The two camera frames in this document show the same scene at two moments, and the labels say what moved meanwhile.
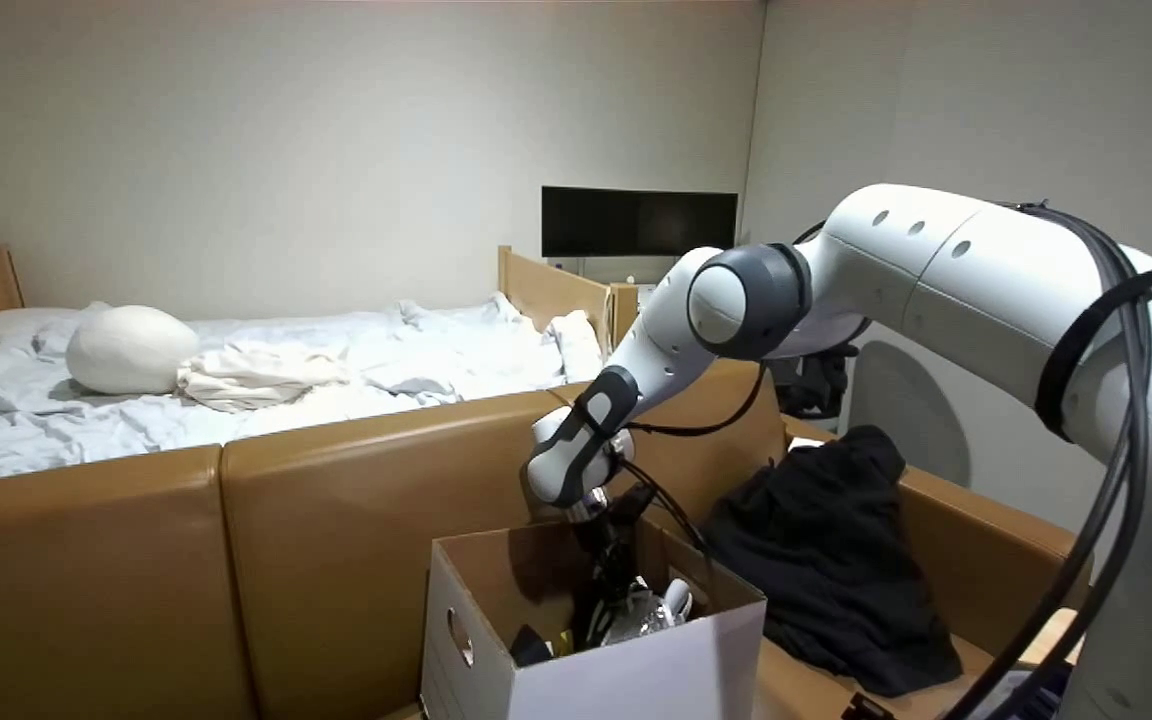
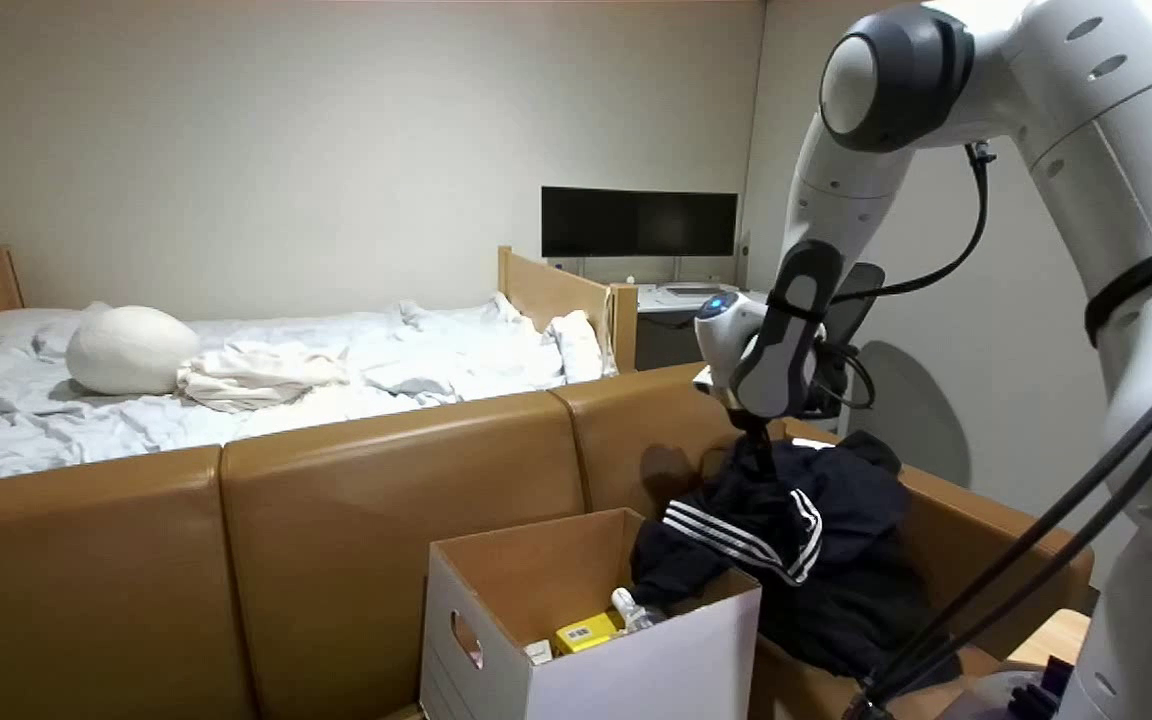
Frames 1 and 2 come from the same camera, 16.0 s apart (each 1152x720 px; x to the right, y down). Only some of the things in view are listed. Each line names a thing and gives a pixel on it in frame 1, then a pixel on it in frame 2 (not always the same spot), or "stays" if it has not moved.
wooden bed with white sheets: x=53 y=386 stays
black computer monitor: x=632 y=220 stays
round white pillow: x=131 y=349 stays
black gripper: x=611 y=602 to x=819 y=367
